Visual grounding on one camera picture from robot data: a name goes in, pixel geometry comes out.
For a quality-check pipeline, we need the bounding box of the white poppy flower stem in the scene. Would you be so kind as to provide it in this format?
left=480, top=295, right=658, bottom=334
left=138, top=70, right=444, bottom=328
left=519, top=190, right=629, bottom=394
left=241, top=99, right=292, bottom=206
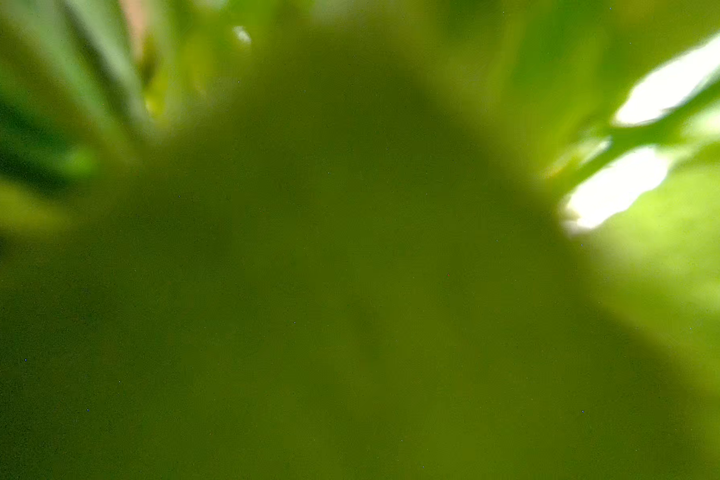
left=0, top=1, right=720, bottom=479

